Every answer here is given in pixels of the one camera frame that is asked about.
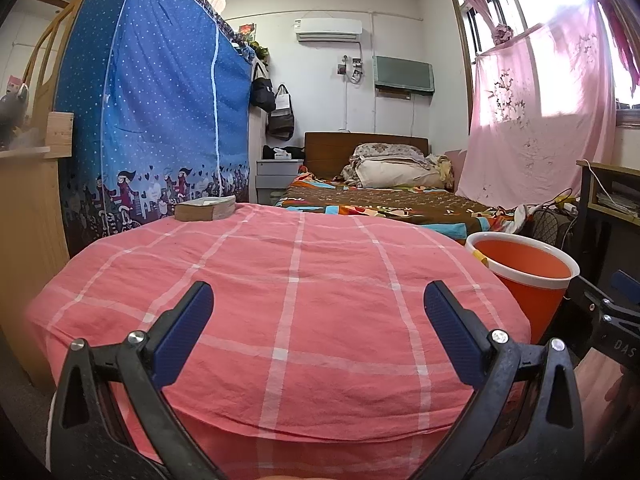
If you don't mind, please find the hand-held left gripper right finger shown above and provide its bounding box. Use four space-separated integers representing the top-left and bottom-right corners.
423 280 586 480

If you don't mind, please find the brown cardboard box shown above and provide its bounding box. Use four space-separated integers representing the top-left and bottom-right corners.
174 196 237 222

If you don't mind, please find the dark cloth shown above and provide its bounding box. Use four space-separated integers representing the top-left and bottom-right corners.
262 145 306 161

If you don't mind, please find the cream pillow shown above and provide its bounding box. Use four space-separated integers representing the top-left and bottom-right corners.
356 157 441 189

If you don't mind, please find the pink embroidered hanging sheet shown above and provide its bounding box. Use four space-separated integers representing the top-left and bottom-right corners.
456 5 618 211

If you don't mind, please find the white cable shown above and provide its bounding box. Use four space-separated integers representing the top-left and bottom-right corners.
587 160 640 218

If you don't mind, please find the pink plaid blanket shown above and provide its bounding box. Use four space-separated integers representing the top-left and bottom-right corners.
22 204 532 480

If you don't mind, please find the blue dotted fabric wardrobe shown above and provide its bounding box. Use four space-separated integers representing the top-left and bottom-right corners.
52 0 256 243

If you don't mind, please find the floral folded quilt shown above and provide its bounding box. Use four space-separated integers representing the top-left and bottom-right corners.
348 142 453 187

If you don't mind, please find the grey plush toy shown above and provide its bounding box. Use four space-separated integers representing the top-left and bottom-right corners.
0 82 30 136

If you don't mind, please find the grey nightstand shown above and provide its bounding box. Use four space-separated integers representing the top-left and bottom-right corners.
256 158 304 205

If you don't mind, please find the colourful patterned bedspread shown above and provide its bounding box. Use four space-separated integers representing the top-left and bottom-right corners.
274 170 538 241

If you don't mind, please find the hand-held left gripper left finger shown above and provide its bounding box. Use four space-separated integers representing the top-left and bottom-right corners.
50 281 216 480

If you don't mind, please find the green clutter pile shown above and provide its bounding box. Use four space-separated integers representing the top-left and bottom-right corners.
240 35 271 61

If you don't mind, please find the black wire fan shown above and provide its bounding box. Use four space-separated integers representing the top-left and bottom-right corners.
530 207 576 253

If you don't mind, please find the wooden desk with black frame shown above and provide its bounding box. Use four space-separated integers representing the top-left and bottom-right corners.
575 159 640 281

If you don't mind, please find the grey-green wall panel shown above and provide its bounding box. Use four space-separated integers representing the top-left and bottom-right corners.
372 55 435 95

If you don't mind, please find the white air conditioner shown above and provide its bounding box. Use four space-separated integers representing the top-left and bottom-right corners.
295 17 363 42

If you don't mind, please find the black hanging bag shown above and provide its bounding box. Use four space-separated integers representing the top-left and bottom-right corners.
249 61 277 112

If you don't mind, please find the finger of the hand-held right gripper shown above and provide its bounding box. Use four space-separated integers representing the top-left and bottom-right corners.
614 270 640 307
571 275 610 317

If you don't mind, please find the stack of papers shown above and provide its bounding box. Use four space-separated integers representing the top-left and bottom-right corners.
597 190 640 213

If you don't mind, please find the pink pillow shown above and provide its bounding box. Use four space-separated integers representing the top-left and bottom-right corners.
444 149 466 191

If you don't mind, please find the curved wooden bed frame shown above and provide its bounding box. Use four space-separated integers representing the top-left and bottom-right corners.
22 0 86 116

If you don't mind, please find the light wooden cabinet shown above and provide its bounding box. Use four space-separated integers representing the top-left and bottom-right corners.
0 112 76 393

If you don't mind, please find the wooden headboard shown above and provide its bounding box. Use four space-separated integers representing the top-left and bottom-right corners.
304 131 430 183

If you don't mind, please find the orange plastic bucket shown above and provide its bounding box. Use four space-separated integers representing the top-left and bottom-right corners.
465 232 581 346

